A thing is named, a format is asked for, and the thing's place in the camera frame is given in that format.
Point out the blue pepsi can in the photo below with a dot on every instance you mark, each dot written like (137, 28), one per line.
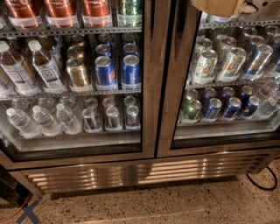
(105, 74)
(131, 76)

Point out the green can bottom shelf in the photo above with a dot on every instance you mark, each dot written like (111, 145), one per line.
(190, 113)

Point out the steel fridge base grille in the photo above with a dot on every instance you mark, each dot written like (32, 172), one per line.
(84, 177)

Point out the tea bottle white cap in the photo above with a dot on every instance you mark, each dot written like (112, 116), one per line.
(47, 68)

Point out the red coke bottle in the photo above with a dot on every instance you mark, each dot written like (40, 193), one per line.
(96, 13)
(61, 13)
(24, 14)

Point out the red Coke bottle middle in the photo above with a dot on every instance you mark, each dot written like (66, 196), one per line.
(61, 13)

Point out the blue tape cross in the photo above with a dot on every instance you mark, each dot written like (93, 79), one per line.
(28, 212)

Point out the water bottle middle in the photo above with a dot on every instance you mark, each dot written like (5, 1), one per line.
(46, 121)

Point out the silver blue can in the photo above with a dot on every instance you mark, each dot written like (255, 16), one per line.
(253, 67)

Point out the white 7Up can right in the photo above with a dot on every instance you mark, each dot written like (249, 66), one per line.
(231, 65)

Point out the blue can bottom left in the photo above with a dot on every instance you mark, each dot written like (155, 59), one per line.
(213, 108)

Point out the small silver can middle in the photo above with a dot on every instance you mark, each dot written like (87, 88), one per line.
(113, 119)

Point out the water bottle right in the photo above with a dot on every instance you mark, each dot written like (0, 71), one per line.
(70, 123)

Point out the white 7Up can left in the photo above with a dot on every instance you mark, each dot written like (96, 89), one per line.
(204, 69)

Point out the small silver can right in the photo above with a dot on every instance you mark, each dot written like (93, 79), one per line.
(132, 118)

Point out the front blue Pepsi can left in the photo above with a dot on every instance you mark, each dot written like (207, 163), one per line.
(105, 74)

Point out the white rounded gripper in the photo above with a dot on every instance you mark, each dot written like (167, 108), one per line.
(264, 7)

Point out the white 7up can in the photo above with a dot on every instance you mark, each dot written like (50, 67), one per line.
(231, 65)
(204, 69)

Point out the water bottle left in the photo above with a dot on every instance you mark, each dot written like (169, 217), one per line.
(23, 123)

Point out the red Coke bottle left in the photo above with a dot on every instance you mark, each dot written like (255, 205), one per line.
(24, 14)

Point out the steel fridge door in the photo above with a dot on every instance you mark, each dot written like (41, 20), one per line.
(87, 43)
(256, 125)

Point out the front blue Pepsi can right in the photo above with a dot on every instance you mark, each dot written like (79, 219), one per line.
(131, 76)

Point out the small silver can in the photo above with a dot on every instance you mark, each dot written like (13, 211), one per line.
(91, 121)
(132, 118)
(113, 119)

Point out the water bottle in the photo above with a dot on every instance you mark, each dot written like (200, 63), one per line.
(46, 121)
(23, 123)
(70, 123)

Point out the green soda bottle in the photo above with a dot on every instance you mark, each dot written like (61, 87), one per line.
(130, 12)

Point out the front gold can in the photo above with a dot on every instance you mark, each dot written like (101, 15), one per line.
(79, 76)

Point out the red Coke bottle right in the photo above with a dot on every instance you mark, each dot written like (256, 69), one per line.
(96, 13)

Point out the blue can bottom right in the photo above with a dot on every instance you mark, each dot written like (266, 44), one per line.
(230, 109)

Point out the tea bottle far left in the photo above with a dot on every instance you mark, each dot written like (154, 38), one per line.
(18, 70)

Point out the small silver can left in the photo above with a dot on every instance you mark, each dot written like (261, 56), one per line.
(91, 121)

